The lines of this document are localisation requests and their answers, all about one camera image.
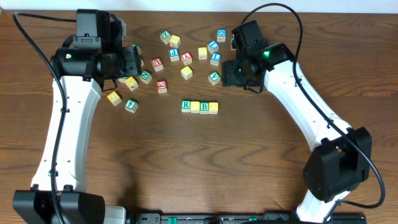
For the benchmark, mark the blue P letter block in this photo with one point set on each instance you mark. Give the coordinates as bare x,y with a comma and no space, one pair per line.
174,55

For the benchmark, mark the yellow G letter block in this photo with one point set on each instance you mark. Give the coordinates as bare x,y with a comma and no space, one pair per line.
114,98

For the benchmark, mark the yellow block beside Z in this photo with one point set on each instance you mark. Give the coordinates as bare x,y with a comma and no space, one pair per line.
175,41

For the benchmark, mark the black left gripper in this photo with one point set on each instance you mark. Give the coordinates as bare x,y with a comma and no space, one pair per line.
132,61

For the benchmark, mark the green N letter block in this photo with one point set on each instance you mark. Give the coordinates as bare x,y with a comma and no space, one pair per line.
145,77

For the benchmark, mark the blue L block upper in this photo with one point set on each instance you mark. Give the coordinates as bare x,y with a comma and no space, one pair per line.
213,46

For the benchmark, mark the green B letter block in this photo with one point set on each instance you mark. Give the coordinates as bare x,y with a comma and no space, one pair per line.
204,107

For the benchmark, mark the red A letter block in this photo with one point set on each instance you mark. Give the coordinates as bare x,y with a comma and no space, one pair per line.
186,58

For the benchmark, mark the green Z letter block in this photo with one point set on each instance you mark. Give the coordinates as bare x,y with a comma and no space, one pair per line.
165,36

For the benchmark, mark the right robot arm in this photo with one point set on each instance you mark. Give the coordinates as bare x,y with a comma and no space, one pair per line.
340,155

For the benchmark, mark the red U block left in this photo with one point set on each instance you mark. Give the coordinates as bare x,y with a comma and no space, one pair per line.
157,64

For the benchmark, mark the blue d block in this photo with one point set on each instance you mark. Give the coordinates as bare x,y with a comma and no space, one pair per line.
221,35
233,47

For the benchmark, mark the yellow C letter block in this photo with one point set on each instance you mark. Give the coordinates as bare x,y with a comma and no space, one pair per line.
186,72

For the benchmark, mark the yellow S letter block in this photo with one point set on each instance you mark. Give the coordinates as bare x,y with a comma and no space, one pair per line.
202,53

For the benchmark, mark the blue D block top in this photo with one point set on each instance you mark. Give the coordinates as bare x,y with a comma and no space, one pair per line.
221,35

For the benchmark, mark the yellow O letter block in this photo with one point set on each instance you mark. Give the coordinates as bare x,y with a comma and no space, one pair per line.
194,106

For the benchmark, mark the green 4 number block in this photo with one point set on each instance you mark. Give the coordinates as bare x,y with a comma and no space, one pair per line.
131,106

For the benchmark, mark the green 7 number block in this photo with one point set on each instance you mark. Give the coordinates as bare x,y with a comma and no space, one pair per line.
141,61

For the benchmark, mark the green V block left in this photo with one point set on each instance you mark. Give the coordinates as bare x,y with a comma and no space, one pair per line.
122,79

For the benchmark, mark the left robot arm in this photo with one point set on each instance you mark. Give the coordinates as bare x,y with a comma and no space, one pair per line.
58,189

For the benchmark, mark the yellow X letter block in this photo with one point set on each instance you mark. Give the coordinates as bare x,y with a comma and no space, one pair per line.
131,83

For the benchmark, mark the blue D block right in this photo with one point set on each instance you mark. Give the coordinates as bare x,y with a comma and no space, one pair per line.
233,47

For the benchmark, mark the blue L block lower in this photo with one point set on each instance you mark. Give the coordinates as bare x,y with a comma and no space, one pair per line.
215,59

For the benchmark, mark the blue l block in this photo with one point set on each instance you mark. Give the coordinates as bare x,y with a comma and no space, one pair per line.
213,46
215,59

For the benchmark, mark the green v block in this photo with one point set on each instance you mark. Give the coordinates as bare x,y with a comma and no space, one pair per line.
122,79
214,78

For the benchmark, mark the green R letter block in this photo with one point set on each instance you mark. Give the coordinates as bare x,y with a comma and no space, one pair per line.
185,106

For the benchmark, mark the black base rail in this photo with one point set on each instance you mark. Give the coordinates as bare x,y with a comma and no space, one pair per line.
269,217

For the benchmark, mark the green V block centre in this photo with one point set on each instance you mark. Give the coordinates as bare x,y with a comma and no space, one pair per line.
214,78

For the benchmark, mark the green P letter block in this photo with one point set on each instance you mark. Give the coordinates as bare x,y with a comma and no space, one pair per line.
138,48

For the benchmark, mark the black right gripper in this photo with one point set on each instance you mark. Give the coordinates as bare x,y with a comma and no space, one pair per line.
229,75

